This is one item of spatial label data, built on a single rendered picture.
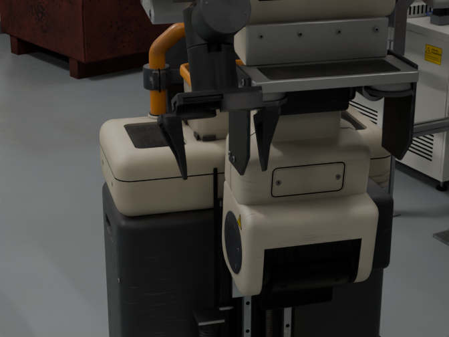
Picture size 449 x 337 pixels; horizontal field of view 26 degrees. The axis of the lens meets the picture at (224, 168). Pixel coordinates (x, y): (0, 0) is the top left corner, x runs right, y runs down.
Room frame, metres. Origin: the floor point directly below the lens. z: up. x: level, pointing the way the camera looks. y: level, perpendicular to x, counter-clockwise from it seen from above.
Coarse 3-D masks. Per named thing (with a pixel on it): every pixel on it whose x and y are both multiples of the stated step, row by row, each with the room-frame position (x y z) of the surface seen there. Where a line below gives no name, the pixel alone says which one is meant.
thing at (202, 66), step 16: (192, 48) 1.13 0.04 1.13; (224, 48) 1.13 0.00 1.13; (192, 64) 1.13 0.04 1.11; (208, 64) 1.11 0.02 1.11; (224, 64) 1.12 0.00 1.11; (192, 80) 1.12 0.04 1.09; (208, 80) 1.11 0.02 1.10; (224, 80) 1.11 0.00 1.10; (176, 96) 1.10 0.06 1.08; (192, 96) 1.09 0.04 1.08; (208, 96) 1.10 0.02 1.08
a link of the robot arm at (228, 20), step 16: (176, 0) 1.17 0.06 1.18; (192, 0) 1.18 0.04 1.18; (208, 0) 1.07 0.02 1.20; (224, 0) 1.08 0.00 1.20; (240, 0) 1.08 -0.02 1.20; (192, 16) 1.11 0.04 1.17; (208, 16) 1.07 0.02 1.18; (224, 16) 1.07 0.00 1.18; (240, 16) 1.07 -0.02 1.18; (208, 32) 1.08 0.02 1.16; (224, 32) 1.06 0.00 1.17
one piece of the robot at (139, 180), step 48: (144, 144) 1.70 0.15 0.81; (192, 144) 1.69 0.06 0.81; (144, 192) 1.63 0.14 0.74; (192, 192) 1.65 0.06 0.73; (144, 240) 1.63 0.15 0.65; (192, 240) 1.65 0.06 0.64; (144, 288) 1.63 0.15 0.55; (192, 288) 1.65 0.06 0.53; (336, 288) 1.73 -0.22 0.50; (144, 336) 1.63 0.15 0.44; (192, 336) 1.65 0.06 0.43; (240, 336) 1.63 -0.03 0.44; (288, 336) 1.64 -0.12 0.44; (336, 336) 1.73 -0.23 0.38
